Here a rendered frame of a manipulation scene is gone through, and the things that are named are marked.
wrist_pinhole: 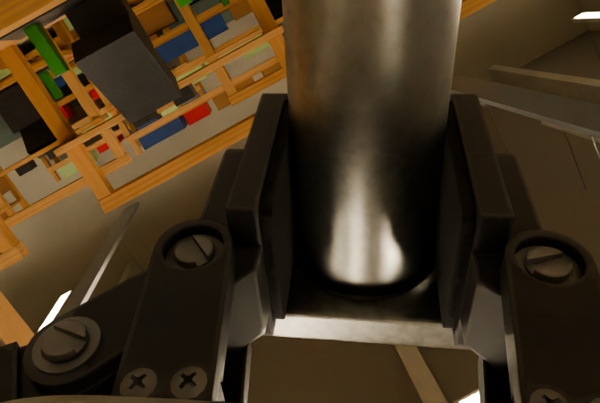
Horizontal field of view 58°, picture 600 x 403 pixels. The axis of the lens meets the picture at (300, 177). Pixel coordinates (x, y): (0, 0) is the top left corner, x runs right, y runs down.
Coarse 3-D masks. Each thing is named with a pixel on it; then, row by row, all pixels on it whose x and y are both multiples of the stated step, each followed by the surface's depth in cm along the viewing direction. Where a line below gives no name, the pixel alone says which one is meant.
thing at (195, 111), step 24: (168, 0) 688; (192, 0) 669; (240, 0) 671; (144, 24) 672; (168, 24) 675; (216, 24) 679; (168, 48) 679; (192, 48) 681; (216, 48) 678; (264, 48) 693; (192, 72) 689; (264, 72) 704; (216, 96) 699; (168, 120) 695; (192, 120) 707; (144, 144) 709
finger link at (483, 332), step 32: (448, 128) 10; (480, 128) 10; (448, 160) 10; (480, 160) 9; (512, 160) 10; (448, 192) 10; (480, 192) 8; (512, 192) 10; (448, 224) 10; (480, 224) 8; (512, 224) 9; (448, 256) 10; (480, 256) 8; (448, 288) 10; (480, 288) 8; (448, 320) 10; (480, 320) 8; (480, 352) 9
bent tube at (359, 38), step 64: (320, 0) 8; (384, 0) 8; (448, 0) 8; (320, 64) 9; (384, 64) 8; (448, 64) 9; (320, 128) 9; (384, 128) 9; (320, 192) 10; (384, 192) 10; (320, 256) 11; (384, 256) 10; (320, 320) 11; (384, 320) 11
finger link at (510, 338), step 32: (512, 256) 8; (544, 256) 8; (576, 256) 8; (512, 288) 7; (544, 288) 7; (576, 288) 7; (512, 320) 7; (544, 320) 7; (576, 320) 7; (512, 352) 7; (544, 352) 6; (576, 352) 6; (480, 384) 9; (512, 384) 7; (544, 384) 6; (576, 384) 6
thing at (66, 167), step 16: (128, 0) 874; (64, 80) 905; (96, 96) 917; (64, 112) 917; (160, 112) 931; (128, 128) 928; (96, 144) 929; (64, 160) 930; (96, 160) 963; (64, 176) 947
